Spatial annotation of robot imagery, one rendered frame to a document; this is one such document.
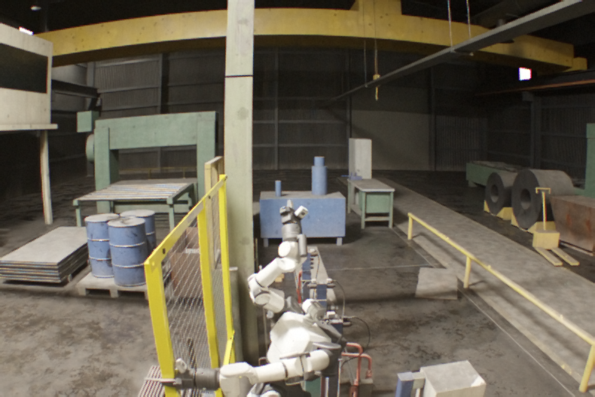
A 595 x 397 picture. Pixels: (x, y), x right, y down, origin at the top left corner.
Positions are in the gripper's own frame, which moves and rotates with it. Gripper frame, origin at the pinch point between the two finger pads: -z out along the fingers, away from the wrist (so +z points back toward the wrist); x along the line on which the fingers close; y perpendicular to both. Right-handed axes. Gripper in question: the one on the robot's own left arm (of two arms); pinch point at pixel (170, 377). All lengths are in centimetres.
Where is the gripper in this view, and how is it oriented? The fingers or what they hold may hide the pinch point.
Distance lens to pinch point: 166.8
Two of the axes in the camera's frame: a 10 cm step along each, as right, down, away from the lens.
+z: 10.0, -0.1, 0.6
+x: -0.6, -1.8, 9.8
